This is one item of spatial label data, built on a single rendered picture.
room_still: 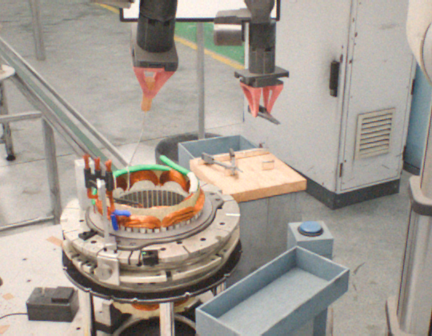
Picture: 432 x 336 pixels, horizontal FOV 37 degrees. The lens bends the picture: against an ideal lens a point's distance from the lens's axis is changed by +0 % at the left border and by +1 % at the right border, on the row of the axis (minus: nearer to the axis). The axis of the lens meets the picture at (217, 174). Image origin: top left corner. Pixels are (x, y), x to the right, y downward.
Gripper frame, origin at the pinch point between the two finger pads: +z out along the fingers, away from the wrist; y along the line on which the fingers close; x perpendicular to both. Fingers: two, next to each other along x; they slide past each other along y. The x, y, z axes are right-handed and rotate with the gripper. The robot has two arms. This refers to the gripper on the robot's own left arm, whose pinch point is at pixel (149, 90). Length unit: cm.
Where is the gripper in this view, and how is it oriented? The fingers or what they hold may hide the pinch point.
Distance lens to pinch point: 106.3
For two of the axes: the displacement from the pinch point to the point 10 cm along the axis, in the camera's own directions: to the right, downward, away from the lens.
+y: 1.8, 6.9, -7.0
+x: 9.7, -0.1, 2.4
